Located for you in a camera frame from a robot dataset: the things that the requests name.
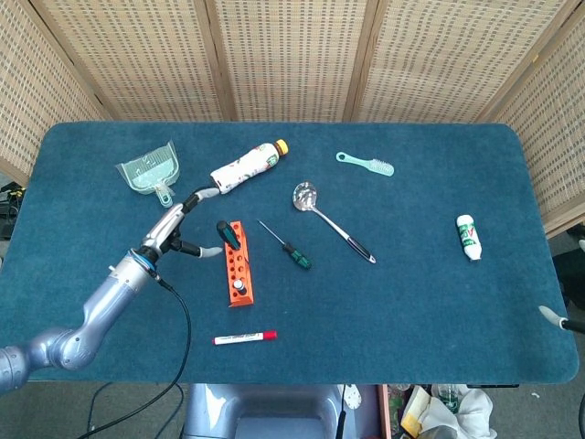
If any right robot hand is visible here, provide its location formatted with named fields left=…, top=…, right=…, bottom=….
left=537, top=237, right=585, bottom=333

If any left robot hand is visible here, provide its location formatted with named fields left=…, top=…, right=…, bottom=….
left=139, top=186, right=225, bottom=265

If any dark green slim screwdriver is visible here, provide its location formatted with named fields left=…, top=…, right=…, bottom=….
left=216, top=219, right=244, bottom=252

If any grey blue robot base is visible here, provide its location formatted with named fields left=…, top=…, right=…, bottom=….
left=182, top=382, right=362, bottom=439

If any orange tool holder rack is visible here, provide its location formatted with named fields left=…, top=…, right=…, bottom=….
left=223, top=220, right=256, bottom=308

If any clear green dustpan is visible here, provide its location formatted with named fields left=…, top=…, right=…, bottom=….
left=115, top=140, right=180, bottom=209

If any printed bottle orange cap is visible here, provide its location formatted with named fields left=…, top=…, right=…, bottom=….
left=209, top=138, right=290, bottom=195

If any small white green bottle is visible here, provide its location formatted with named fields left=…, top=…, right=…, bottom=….
left=455, top=214, right=483, bottom=262

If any white marker red cap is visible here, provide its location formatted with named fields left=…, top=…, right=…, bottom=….
left=212, top=329, right=278, bottom=347

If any green black striped screwdriver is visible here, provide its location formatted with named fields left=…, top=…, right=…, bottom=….
left=258, top=219, right=313, bottom=271

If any slotted steel spoon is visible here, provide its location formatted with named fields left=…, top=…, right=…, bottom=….
left=292, top=181, right=378, bottom=265

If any black equipment pile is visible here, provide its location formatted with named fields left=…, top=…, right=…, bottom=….
left=0, top=182, right=24, bottom=241

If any blue table mat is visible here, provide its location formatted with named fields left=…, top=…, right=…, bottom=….
left=0, top=121, right=580, bottom=385

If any white plastic bag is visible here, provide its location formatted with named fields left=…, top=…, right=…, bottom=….
left=401, top=383, right=499, bottom=439

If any woven wooden folding screen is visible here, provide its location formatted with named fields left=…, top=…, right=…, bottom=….
left=0, top=0, right=585, bottom=239

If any mint green brush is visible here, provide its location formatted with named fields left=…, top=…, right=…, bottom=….
left=335, top=151, right=396, bottom=178

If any white perforated plate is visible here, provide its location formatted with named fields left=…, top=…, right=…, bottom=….
left=343, top=383, right=363, bottom=411

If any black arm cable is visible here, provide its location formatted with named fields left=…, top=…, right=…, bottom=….
left=72, top=273, right=192, bottom=439

